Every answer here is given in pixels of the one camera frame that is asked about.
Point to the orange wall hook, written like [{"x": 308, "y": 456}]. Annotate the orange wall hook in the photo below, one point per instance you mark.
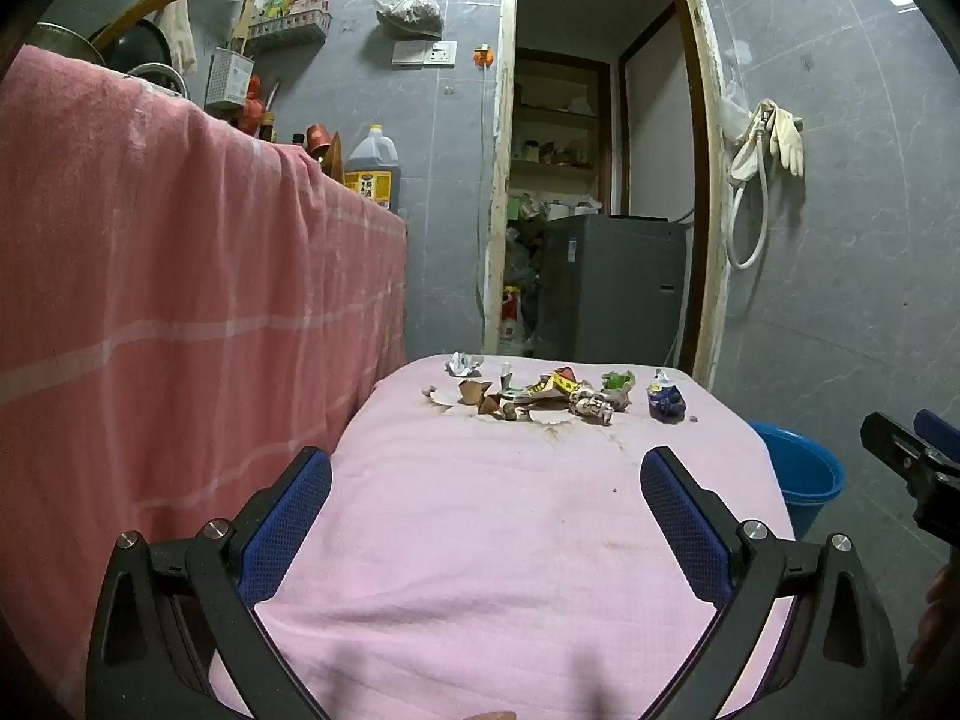
[{"x": 483, "y": 57}]

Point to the cream rubber gloves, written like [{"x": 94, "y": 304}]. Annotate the cream rubber gloves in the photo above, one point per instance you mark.
[{"x": 787, "y": 141}]

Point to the red and white sack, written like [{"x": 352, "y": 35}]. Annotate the red and white sack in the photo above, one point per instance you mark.
[{"x": 511, "y": 322}]

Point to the brown wooden wedge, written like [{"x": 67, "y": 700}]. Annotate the brown wooden wedge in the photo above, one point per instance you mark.
[{"x": 334, "y": 161}]

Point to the wooden spatula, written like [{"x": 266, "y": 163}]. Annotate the wooden spatula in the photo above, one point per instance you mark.
[{"x": 244, "y": 22}]

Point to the steel pot lid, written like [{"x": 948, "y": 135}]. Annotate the steel pot lid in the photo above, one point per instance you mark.
[{"x": 157, "y": 76}]

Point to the person's right hand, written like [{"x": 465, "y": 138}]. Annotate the person's right hand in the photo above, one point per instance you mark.
[{"x": 943, "y": 600}]

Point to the large cooking oil jug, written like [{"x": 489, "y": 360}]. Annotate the large cooking oil jug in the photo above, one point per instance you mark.
[{"x": 373, "y": 169}]

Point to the brown paper cone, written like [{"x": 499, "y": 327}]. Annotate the brown paper cone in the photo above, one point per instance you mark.
[{"x": 471, "y": 390}]

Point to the grey wall switch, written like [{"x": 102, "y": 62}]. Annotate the grey wall switch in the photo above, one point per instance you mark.
[{"x": 407, "y": 52}]

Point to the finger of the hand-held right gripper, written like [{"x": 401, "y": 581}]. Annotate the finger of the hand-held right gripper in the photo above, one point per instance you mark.
[
  {"x": 896, "y": 446},
  {"x": 937, "y": 427}
]

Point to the blue plastic basin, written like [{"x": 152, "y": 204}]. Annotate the blue plastic basin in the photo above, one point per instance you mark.
[{"x": 808, "y": 499}]

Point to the grey washing machine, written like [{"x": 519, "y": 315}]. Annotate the grey washing machine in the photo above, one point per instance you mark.
[{"x": 607, "y": 292}]

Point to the red checked cloth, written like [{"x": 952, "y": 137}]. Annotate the red checked cloth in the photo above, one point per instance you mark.
[{"x": 150, "y": 277}]

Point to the empty white plastic bag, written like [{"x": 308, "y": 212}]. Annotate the empty white plastic bag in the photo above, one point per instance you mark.
[{"x": 731, "y": 112}]

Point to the brown torn paper pieces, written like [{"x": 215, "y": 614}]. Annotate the brown torn paper pieces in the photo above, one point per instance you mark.
[{"x": 495, "y": 406}]

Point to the white paper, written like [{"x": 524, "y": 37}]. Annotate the white paper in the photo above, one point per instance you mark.
[{"x": 463, "y": 364}]

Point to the red capped jar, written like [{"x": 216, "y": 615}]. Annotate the red capped jar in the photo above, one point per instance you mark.
[{"x": 318, "y": 139}]

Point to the white wall socket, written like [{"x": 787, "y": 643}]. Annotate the white wall socket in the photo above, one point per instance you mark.
[{"x": 441, "y": 53}]

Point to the person's left hand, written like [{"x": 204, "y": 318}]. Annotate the person's left hand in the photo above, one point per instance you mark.
[{"x": 499, "y": 715}]

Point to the white and green wrapper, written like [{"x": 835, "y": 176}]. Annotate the white and green wrapper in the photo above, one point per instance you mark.
[{"x": 507, "y": 379}]

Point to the wooden shelf unit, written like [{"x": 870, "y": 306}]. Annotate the wooden shelf unit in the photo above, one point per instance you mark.
[{"x": 559, "y": 112}]

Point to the wooden door frame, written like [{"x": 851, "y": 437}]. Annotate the wooden door frame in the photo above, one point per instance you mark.
[{"x": 716, "y": 165}]

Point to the plastic bag of dried goods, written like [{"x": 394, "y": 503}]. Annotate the plastic bag of dried goods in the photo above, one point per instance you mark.
[{"x": 409, "y": 7}]

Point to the pink seasoning packets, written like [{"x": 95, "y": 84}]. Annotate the pink seasoning packets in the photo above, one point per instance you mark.
[{"x": 309, "y": 1}]

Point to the steel pot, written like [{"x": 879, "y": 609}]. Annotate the steel pot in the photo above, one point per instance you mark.
[{"x": 64, "y": 41}]

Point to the hanging cream cloth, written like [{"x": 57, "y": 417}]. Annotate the hanging cream cloth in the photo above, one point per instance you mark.
[{"x": 180, "y": 34}]

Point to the printed wrapper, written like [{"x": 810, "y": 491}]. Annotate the printed wrapper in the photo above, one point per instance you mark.
[{"x": 594, "y": 403}]

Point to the red hanging bag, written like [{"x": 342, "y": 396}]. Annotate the red hanging bag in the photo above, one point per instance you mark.
[{"x": 255, "y": 105}]

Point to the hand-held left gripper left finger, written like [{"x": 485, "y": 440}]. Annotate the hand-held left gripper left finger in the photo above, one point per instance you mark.
[{"x": 289, "y": 517}]

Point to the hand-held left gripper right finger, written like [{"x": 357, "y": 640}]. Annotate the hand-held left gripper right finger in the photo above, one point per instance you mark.
[{"x": 682, "y": 517}]

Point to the purple wrapper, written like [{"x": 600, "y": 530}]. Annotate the purple wrapper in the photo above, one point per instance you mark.
[{"x": 666, "y": 399}]

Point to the yellow wrapper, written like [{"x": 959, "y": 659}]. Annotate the yellow wrapper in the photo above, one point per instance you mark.
[{"x": 559, "y": 382}]

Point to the pink flowered blanket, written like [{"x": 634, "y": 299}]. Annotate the pink flowered blanket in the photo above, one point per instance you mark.
[{"x": 487, "y": 540}]

